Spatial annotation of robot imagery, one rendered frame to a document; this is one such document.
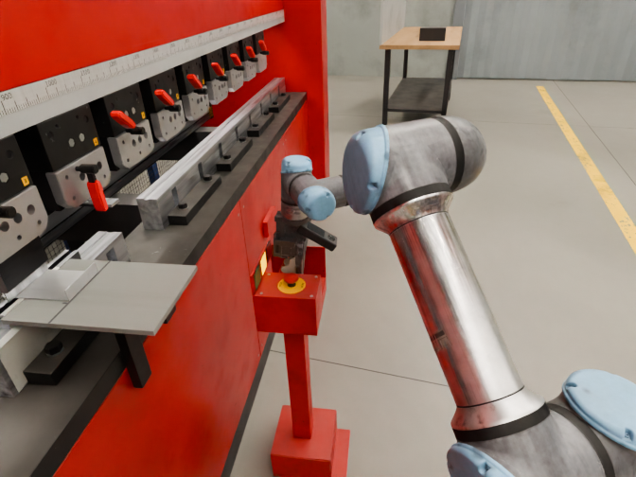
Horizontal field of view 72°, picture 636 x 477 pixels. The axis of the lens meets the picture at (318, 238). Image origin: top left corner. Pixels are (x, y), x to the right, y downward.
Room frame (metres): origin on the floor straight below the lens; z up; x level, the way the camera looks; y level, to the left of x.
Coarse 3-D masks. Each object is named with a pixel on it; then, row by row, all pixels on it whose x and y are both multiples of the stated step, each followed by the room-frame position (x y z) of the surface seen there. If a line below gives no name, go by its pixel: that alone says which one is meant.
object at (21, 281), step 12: (36, 240) 0.68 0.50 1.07; (24, 252) 0.64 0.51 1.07; (36, 252) 0.67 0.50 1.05; (0, 264) 0.60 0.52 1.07; (12, 264) 0.61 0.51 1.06; (24, 264) 0.63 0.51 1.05; (36, 264) 0.66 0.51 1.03; (0, 276) 0.59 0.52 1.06; (12, 276) 0.61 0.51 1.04; (24, 276) 0.62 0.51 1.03; (36, 276) 0.66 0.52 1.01; (0, 288) 0.59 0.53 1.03; (12, 288) 0.60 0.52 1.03; (24, 288) 0.62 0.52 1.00
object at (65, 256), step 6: (66, 252) 0.75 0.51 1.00; (72, 252) 0.75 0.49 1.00; (78, 252) 0.75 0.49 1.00; (54, 258) 0.73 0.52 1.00; (60, 258) 0.73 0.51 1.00; (66, 258) 0.72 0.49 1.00; (72, 258) 0.73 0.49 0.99; (78, 258) 0.75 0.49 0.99; (48, 264) 0.71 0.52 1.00; (54, 264) 0.71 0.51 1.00; (60, 264) 0.70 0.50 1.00; (6, 300) 0.60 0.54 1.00; (12, 300) 0.60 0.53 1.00; (0, 306) 0.58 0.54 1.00; (6, 306) 0.59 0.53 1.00; (0, 312) 0.57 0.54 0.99; (0, 318) 0.56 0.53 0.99; (0, 324) 0.56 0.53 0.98
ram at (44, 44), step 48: (0, 0) 0.75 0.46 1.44; (48, 0) 0.86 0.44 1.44; (96, 0) 0.99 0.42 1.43; (144, 0) 1.19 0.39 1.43; (192, 0) 1.48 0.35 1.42; (240, 0) 1.96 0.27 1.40; (0, 48) 0.72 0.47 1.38; (48, 48) 0.82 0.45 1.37; (96, 48) 0.95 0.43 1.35; (144, 48) 1.14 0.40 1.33; (192, 48) 1.42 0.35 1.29; (96, 96) 0.91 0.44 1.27
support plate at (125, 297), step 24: (72, 264) 0.70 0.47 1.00; (96, 264) 0.70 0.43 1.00; (120, 264) 0.70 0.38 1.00; (144, 264) 0.69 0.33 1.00; (168, 264) 0.69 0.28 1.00; (96, 288) 0.62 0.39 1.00; (120, 288) 0.62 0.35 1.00; (144, 288) 0.62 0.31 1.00; (168, 288) 0.61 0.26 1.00; (24, 312) 0.56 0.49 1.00; (48, 312) 0.56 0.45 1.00; (72, 312) 0.56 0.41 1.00; (96, 312) 0.55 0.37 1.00; (120, 312) 0.55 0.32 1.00; (144, 312) 0.55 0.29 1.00; (168, 312) 0.56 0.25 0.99
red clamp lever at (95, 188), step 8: (80, 168) 0.77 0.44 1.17; (88, 168) 0.77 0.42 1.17; (96, 168) 0.78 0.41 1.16; (88, 176) 0.78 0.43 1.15; (88, 184) 0.77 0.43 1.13; (96, 184) 0.77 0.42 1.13; (96, 192) 0.77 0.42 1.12; (96, 200) 0.77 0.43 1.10; (104, 200) 0.78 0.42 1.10; (96, 208) 0.77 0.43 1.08; (104, 208) 0.77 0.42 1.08
